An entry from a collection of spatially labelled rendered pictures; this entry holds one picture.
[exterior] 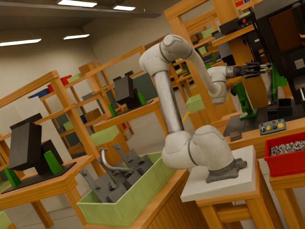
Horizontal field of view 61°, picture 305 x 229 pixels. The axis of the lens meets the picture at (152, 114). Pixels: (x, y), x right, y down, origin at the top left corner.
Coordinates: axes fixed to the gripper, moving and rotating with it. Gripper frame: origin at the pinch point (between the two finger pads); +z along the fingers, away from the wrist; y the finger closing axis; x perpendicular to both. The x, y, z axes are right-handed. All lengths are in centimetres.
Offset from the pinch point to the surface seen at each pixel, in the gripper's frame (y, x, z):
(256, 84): 4.6, 29.5, -8.9
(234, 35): 26.3, -8.1, -20.2
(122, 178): -84, -5, -96
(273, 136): -50, -2, 4
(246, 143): -54, 2, -12
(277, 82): -13.6, -3.2, 7.2
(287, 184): -81, -19, 11
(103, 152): -69, -21, -106
